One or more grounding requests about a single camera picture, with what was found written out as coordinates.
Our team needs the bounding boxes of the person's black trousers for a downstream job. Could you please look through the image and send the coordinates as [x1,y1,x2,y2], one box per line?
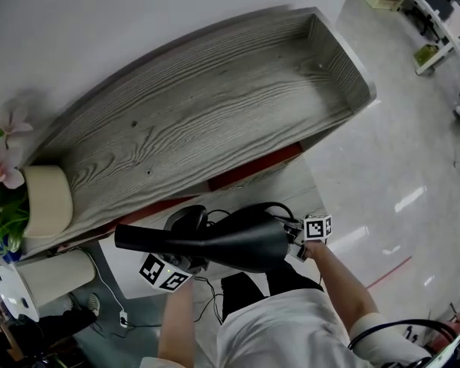
[219,261,325,324]

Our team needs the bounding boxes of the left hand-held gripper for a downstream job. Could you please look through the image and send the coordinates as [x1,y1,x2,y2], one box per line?
[138,252,209,294]

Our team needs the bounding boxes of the pink flowers with green leaves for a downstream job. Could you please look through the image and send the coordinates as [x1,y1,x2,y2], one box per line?
[0,89,36,257]

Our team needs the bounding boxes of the person's white shirt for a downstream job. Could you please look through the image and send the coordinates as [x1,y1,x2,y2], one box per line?
[139,288,435,368]

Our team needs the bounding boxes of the white desk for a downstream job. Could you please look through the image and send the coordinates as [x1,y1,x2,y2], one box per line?
[383,0,460,77]

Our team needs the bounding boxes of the person's left forearm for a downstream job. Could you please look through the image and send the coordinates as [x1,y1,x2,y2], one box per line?
[156,278,196,360]

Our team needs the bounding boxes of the green box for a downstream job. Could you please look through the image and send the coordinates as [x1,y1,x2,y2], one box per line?
[412,43,442,67]

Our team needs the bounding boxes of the white cable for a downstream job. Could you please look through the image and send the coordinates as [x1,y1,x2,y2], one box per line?
[84,250,126,314]

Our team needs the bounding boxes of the cream flower pot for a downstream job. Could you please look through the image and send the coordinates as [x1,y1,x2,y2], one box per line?
[20,164,75,239]

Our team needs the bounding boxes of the person's right forearm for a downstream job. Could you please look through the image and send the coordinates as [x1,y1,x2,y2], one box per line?
[304,240,381,341]

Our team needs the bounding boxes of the thin black cable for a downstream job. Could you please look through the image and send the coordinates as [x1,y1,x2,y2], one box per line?
[192,276,225,324]

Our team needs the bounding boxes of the grey wooden table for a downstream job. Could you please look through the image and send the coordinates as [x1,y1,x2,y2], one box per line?
[18,5,379,253]

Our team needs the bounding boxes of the thick black cable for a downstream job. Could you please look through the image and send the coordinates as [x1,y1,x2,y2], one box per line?
[346,317,460,353]

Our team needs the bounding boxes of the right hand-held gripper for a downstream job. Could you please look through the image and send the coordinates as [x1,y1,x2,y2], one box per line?
[285,213,334,262]

